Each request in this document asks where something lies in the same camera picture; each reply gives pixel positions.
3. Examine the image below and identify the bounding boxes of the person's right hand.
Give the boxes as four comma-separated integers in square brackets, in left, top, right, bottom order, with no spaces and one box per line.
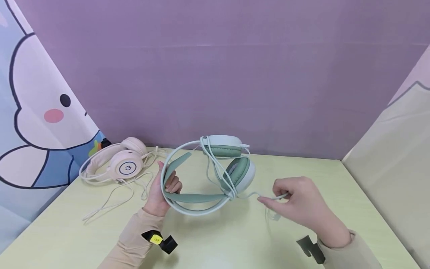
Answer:
[257,176,352,249]

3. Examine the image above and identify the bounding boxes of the person's left hand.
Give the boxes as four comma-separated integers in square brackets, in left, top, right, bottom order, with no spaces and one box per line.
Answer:
[143,161,184,218]

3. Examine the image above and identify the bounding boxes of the white headphone cable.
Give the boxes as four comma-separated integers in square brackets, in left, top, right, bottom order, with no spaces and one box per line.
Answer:
[200,136,290,222]

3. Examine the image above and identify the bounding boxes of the green and white headphones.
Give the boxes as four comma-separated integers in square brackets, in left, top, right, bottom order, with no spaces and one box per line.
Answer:
[161,134,256,216]

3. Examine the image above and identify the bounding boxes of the person's right forearm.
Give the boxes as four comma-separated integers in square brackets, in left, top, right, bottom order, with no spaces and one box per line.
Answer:
[316,229,384,269]

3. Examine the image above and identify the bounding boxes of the person's left forearm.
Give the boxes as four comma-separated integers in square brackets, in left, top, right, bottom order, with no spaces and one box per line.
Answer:
[97,208,166,269]

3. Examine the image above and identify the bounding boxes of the pink headphones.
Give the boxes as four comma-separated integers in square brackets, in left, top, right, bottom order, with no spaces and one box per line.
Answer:
[79,137,149,185]

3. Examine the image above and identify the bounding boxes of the black wrist band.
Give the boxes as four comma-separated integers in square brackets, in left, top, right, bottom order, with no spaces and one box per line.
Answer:
[296,235,326,265]
[141,229,178,255]

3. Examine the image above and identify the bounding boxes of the pink headphone cable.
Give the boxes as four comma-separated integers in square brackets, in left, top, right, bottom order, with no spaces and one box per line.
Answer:
[82,146,176,223]

